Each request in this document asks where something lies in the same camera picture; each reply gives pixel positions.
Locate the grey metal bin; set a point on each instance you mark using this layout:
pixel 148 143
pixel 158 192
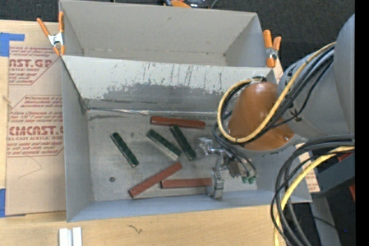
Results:
pixel 115 80

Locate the red-brown flat block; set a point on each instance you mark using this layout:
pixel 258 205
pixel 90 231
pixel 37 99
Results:
pixel 177 122
pixel 155 179
pixel 186 183

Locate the brown cardboard board, red print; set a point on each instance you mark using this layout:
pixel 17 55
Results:
pixel 34 124

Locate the dark green flat block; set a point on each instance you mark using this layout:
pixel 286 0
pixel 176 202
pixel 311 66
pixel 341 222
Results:
pixel 183 142
pixel 163 144
pixel 124 149

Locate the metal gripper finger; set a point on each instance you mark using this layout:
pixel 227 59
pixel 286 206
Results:
pixel 204 147
pixel 216 185

